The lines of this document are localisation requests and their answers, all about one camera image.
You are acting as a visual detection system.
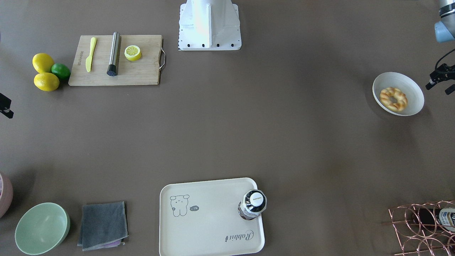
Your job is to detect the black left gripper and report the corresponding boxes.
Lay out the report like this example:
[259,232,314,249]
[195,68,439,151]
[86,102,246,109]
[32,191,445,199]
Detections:
[425,64,455,95]

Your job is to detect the white plate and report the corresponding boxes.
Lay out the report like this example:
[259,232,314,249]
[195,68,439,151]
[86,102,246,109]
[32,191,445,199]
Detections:
[372,72,424,116]

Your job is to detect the twisted ring donut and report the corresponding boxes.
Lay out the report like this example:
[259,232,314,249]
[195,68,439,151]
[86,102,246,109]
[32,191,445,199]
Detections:
[380,87,408,112]

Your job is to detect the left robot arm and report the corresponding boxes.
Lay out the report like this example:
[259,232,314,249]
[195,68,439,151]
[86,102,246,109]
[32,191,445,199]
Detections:
[425,0,455,90]

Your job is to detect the dark tea bottle on tray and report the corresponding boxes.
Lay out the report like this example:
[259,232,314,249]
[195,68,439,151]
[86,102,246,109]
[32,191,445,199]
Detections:
[237,189,267,220]

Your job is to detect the cream rabbit tray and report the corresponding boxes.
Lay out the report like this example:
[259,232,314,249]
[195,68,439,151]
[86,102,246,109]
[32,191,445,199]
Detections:
[159,177,265,256]

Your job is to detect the yellow lemon lower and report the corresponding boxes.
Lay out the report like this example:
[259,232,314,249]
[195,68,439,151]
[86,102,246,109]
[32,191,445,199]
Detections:
[34,73,60,92]

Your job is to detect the yellow lemon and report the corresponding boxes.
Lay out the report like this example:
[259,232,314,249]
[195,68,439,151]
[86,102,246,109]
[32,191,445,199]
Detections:
[32,53,55,73]
[34,73,60,92]

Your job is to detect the yellow lemon upper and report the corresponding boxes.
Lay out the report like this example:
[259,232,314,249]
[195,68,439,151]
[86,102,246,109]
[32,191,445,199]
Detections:
[32,53,55,73]

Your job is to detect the green lime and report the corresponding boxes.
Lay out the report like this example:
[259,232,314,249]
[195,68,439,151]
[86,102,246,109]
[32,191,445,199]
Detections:
[51,63,70,80]

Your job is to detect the pink bowl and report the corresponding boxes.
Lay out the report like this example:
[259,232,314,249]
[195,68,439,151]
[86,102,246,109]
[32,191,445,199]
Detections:
[0,172,13,218]

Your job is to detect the yellow plastic knife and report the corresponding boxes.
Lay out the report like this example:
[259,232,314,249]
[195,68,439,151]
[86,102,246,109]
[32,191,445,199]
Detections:
[85,37,97,73]

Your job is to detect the steel cylinder muddler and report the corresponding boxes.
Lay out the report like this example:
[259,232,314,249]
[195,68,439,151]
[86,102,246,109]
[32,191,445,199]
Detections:
[107,31,121,76]

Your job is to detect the mint green bowl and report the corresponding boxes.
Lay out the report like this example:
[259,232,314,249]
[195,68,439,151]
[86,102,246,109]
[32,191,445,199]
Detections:
[15,202,70,256]

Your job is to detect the bottle in rack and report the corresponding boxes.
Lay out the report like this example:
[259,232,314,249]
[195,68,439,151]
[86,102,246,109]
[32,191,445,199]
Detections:
[413,208,455,233]

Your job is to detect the half lemon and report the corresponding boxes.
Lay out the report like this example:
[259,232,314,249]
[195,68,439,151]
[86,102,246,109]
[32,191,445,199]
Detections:
[124,45,142,61]

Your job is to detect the wooden cutting board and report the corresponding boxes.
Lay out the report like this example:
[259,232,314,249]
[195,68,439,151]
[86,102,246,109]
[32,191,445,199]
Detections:
[68,34,165,86]

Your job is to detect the grey folded cloth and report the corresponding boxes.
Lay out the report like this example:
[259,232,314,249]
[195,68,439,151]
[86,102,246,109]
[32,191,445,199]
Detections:
[77,201,129,251]

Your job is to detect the copper wire bottle rack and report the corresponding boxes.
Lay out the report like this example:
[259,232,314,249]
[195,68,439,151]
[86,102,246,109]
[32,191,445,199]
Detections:
[389,200,454,256]

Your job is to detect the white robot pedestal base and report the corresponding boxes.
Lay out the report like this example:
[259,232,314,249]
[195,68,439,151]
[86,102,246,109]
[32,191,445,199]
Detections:
[178,0,242,51]

